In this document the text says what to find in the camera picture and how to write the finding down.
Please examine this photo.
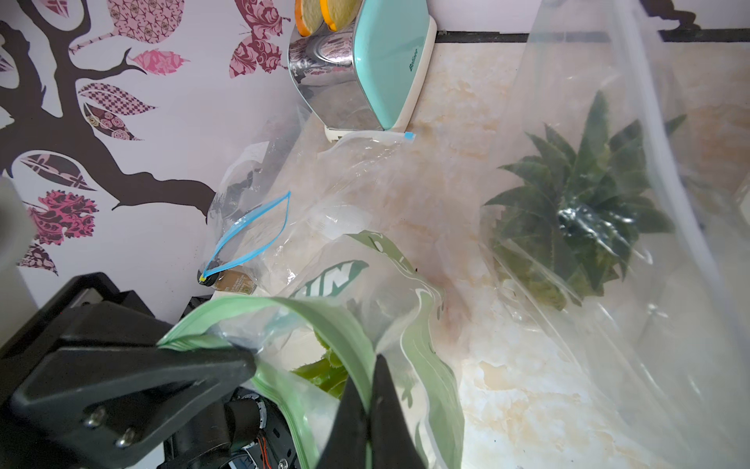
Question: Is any zip-top bag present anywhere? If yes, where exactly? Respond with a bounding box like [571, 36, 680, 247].
[198, 109, 424, 294]

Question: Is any pineapple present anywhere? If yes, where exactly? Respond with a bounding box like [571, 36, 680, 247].
[293, 332, 349, 400]
[488, 92, 675, 311]

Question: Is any blue-zip bag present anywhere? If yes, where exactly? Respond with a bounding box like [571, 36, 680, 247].
[197, 192, 291, 286]

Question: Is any brown spice jar left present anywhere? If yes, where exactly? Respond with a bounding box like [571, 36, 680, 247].
[214, 269, 257, 295]

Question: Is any back right zip bag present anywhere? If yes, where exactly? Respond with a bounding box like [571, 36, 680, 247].
[480, 1, 749, 468]

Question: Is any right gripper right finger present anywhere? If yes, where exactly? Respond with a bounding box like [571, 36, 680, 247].
[369, 355, 426, 469]

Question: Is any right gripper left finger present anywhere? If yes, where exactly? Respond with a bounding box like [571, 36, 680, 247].
[316, 378, 368, 469]

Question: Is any green-zip bag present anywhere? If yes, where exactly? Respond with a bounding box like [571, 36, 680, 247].
[159, 231, 464, 468]

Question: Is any mint green toaster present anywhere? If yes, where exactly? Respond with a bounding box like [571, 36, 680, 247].
[287, 1, 437, 142]

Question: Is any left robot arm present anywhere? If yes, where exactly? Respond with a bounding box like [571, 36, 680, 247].
[1, 273, 294, 468]

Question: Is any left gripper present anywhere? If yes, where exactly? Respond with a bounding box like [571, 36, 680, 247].
[1, 273, 258, 468]

